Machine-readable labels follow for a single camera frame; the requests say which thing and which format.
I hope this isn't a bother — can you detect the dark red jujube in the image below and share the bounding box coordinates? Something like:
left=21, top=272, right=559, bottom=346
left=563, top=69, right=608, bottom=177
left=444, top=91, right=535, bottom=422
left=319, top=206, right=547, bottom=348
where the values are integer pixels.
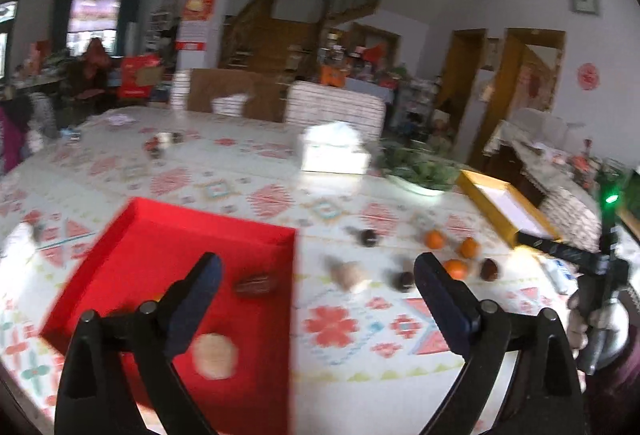
left=480, top=259, right=500, bottom=282

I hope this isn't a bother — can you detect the dark red jujube date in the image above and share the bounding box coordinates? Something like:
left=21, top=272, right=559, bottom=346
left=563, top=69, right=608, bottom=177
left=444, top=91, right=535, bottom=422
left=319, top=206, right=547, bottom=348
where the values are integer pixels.
left=233, top=273, right=278, bottom=297

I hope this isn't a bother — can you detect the right hand white glove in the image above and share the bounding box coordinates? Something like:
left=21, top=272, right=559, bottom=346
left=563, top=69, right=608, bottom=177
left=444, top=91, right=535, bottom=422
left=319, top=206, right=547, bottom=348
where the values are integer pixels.
left=566, top=291, right=629, bottom=375

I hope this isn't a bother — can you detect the white blue wet wipes pack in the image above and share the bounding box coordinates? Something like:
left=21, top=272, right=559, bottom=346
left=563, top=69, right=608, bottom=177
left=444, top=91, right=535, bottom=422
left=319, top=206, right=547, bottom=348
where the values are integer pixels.
left=538, top=255, right=578, bottom=296

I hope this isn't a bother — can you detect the chair cover right side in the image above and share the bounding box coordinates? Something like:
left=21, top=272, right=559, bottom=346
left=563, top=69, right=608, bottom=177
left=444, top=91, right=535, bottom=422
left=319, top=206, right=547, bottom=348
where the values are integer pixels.
left=539, top=188, right=601, bottom=252

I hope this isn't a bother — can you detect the yellow shallow box tray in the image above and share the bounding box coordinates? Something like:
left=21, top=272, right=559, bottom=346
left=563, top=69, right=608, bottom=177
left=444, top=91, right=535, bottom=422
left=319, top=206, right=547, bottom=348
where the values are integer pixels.
left=457, top=169, right=561, bottom=247

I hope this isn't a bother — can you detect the orange mandarin large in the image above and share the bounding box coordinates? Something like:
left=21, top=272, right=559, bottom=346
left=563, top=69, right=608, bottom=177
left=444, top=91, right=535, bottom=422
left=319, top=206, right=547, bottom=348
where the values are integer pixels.
left=458, top=237, right=482, bottom=259

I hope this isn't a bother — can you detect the orange mandarin middle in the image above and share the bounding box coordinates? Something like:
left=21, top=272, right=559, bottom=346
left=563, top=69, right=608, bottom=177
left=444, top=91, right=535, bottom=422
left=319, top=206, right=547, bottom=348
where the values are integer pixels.
left=442, top=259, right=470, bottom=281

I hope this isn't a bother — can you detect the red shallow box tray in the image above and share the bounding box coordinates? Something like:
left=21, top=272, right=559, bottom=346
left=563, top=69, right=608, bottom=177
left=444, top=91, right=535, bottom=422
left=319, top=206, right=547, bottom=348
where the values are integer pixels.
left=42, top=198, right=296, bottom=434

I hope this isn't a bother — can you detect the orange mandarin far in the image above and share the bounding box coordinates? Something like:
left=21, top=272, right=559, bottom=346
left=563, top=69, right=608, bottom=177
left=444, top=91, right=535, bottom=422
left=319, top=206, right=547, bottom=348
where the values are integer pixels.
left=424, top=229, right=446, bottom=250

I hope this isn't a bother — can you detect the patterned tablecloth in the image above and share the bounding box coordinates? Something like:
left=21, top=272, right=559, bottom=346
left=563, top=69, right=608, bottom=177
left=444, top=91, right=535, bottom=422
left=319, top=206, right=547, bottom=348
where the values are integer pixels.
left=1, top=108, right=567, bottom=434

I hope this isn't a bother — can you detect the white bowl of greens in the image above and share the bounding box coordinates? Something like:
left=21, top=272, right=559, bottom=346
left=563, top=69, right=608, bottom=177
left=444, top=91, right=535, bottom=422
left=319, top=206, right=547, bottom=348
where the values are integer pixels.
left=376, top=142, right=464, bottom=196

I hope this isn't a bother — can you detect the small snack pile far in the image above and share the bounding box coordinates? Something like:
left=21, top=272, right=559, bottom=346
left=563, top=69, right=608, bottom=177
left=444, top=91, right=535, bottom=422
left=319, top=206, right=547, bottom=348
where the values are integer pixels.
left=143, top=132, right=184, bottom=160

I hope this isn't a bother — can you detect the white tissue box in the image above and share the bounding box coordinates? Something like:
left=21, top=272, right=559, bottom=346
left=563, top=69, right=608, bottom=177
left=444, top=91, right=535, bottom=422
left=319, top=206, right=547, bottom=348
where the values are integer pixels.
left=297, top=122, right=371, bottom=176

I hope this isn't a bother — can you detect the chair with white cover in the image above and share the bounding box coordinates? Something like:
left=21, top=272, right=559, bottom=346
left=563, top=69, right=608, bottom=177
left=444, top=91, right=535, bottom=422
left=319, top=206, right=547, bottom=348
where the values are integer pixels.
left=283, top=82, right=386, bottom=142

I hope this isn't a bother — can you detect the brown chair back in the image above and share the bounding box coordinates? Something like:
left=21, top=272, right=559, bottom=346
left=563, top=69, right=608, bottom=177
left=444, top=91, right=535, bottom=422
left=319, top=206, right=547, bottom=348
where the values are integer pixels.
left=186, top=69, right=286, bottom=123

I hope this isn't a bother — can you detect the wall clock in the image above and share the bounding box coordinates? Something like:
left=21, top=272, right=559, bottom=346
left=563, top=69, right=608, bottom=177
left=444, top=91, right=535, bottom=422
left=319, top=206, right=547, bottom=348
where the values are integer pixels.
left=570, top=0, right=600, bottom=16

